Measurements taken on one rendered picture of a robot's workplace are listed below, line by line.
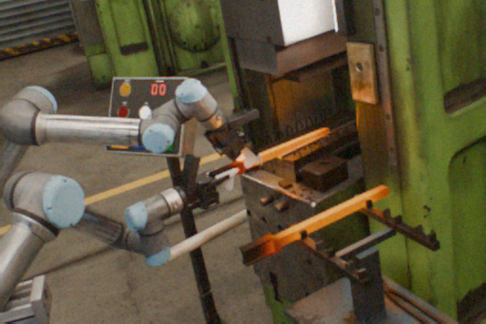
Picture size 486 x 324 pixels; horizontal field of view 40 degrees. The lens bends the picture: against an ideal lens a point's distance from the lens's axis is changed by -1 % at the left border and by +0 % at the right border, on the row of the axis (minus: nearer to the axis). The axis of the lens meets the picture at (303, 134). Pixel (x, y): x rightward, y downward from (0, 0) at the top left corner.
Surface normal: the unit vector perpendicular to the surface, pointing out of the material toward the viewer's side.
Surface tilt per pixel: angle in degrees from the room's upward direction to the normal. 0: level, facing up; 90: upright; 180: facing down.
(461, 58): 89
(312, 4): 90
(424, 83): 89
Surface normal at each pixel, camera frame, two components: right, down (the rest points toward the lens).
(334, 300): -0.14, -0.92
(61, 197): 0.89, -0.01
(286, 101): 0.65, 0.20
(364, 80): -0.75, 0.35
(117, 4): 0.39, 0.29
